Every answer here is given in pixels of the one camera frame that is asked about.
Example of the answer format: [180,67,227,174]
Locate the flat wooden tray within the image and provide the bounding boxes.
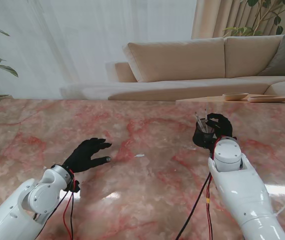
[247,94,285,103]

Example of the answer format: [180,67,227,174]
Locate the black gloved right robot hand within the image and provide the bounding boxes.
[205,112,234,141]

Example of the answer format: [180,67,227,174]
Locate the arm red black cables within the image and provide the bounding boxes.
[174,136,220,240]
[42,171,81,240]

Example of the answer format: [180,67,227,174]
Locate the beige sofa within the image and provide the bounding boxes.
[59,33,285,102]

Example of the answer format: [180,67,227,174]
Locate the left arm red black cables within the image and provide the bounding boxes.
[42,171,81,240]

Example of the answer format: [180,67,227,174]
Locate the right arm red black cables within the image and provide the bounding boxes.
[174,136,220,240]

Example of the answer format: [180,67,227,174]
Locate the wooden coffee table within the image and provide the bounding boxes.
[176,95,285,112]

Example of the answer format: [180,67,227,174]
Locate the beige curtain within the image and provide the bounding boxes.
[191,0,285,40]

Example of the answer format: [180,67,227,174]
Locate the wooden bowl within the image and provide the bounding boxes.
[222,92,250,102]

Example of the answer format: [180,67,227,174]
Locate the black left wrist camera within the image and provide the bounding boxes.
[69,179,81,193]

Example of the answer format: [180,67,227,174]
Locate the sheer white curtain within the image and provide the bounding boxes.
[0,0,198,100]

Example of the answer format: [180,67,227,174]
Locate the tall green leafy plant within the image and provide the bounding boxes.
[223,0,285,38]

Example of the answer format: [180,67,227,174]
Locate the white straw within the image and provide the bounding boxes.
[203,107,212,133]
[194,111,205,132]
[198,119,209,133]

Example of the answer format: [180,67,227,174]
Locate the black mesh brush holder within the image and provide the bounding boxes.
[191,118,220,149]

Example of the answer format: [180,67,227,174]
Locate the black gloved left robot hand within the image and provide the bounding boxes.
[61,138,113,174]

